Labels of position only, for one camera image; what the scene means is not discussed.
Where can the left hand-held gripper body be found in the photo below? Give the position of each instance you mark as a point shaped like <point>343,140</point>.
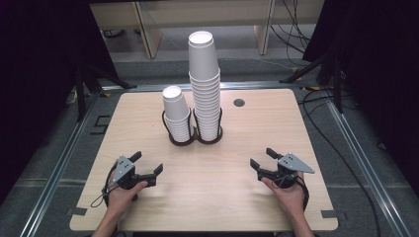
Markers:
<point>124,169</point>

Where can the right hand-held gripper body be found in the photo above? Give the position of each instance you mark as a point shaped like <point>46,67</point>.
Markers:
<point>291,164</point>

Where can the short stack of white cups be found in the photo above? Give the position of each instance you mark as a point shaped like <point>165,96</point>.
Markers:
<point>176,115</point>

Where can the tall stack of white cups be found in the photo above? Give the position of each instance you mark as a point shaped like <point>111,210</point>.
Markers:
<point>205,95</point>

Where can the person's left hand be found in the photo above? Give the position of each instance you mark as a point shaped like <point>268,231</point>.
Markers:
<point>120,197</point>

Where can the person's right hand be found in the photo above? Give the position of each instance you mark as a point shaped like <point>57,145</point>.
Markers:
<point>291,199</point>

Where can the black round table grommet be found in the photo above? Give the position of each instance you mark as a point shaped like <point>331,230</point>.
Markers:
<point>239,102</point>

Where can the black metal stand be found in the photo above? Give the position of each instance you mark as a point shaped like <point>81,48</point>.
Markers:
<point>337,85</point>
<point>80,95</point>

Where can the light wooden background desk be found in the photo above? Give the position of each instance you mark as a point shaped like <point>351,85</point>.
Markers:
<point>151,36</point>

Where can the dark curtain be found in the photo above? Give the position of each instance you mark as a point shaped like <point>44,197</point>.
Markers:
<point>382,65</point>
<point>36,82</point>

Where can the metal floor rail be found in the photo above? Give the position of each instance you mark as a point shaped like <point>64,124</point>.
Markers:
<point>365,164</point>
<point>56,174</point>

